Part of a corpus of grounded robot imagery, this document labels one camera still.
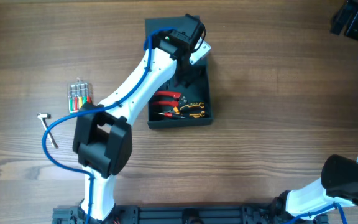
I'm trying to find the red handled cutters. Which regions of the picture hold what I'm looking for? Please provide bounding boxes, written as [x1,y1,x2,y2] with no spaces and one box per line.
[152,90,188,107]

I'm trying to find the silver L-shaped wrench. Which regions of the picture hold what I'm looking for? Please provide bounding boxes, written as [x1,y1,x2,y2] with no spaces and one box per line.
[37,113,59,149]

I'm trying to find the dark green open box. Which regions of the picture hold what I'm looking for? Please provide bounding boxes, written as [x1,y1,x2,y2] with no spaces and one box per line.
[144,14,213,129]

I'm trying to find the orange black pliers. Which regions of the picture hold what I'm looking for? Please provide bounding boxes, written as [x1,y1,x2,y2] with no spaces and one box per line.
[153,101,207,119]

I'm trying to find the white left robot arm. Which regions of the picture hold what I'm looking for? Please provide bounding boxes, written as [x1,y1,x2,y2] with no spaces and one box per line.
[73,14,209,223]

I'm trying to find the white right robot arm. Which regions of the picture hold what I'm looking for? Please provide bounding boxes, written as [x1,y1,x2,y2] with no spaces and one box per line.
[269,1,358,223]

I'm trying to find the clear screwdriver set case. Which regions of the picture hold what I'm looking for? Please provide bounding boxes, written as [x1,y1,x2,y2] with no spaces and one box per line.
[67,78,93,114]

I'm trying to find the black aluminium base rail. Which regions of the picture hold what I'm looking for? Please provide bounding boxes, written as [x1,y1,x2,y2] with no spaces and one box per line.
[51,202,328,224]

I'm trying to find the left arm white wrist camera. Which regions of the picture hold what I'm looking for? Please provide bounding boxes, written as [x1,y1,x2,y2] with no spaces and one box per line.
[189,37,211,65]

